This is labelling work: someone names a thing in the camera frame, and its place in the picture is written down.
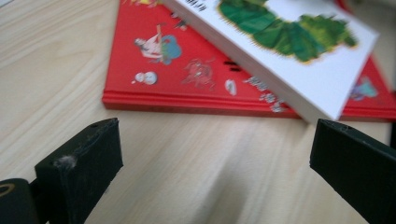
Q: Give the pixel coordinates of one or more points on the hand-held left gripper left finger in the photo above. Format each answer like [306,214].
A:
[84,174]

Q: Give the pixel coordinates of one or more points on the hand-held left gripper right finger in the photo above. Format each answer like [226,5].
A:
[358,168]

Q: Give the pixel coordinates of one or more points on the white caterpillar picture book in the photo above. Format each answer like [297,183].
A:
[311,68]

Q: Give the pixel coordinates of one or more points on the red picture book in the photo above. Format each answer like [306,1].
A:
[174,71]

